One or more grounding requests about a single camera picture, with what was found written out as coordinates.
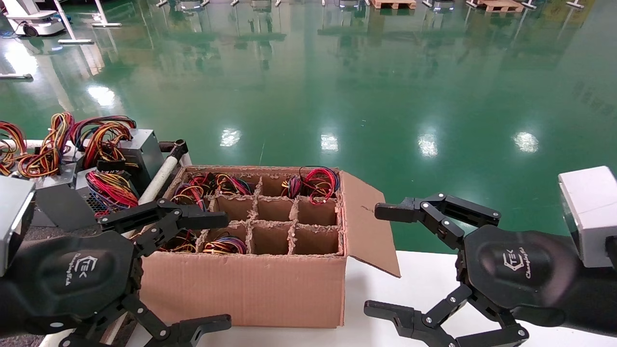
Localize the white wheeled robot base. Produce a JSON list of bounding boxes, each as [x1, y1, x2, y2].
[[2, 0, 66, 37]]

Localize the power supply with mixed wires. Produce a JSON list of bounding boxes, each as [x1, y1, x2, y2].
[[188, 173, 215, 193], [215, 173, 254, 196]]

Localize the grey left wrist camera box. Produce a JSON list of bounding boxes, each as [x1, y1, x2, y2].
[[0, 174, 37, 276]]

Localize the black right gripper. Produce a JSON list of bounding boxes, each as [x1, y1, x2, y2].
[[364, 194, 579, 347]]

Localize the white stand leg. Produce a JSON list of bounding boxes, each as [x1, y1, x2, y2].
[[92, 0, 122, 27], [52, 0, 94, 45]]

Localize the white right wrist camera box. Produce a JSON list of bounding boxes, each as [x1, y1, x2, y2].
[[558, 166, 617, 268]]

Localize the long white pipe rail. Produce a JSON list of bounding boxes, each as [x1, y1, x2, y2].
[[39, 153, 192, 347]]

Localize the grey power supply orange wires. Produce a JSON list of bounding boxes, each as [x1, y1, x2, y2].
[[18, 112, 99, 231]]

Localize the grey power supply with wires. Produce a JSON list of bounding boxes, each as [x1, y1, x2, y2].
[[0, 120, 57, 227]]

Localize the black pipe clamp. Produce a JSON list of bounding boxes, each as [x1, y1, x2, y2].
[[159, 139, 189, 162]]

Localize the grey power supply red wires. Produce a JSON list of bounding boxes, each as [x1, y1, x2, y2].
[[77, 169, 140, 218]]

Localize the power supply with blue wires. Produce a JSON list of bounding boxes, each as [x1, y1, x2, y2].
[[159, 230, 198, 254]]

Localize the power supply with purple wires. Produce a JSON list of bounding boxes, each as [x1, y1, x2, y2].
[[202, 235, 248, 255], [173, 183, 209, 209]]

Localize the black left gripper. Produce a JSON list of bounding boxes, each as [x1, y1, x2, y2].
[[10, 199, 232, 347]]

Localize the brown cardboard box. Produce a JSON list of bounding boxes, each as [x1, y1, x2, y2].
[[137, 165, 402, 329]]

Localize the cardboard cell divider grid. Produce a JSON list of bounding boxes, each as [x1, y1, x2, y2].
[[166, 173, 345, 256]]

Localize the grey power supply black connector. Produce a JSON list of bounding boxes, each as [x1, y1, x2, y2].
[[69, 115, 165, 196]]

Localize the wooden pallet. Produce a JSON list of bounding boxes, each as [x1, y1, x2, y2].
[[477, 0, 524, 13], [370, 0, 417, 10]]

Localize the cable bundle back right cell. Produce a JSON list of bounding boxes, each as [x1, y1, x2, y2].
[[281, 166, 341, 205]]

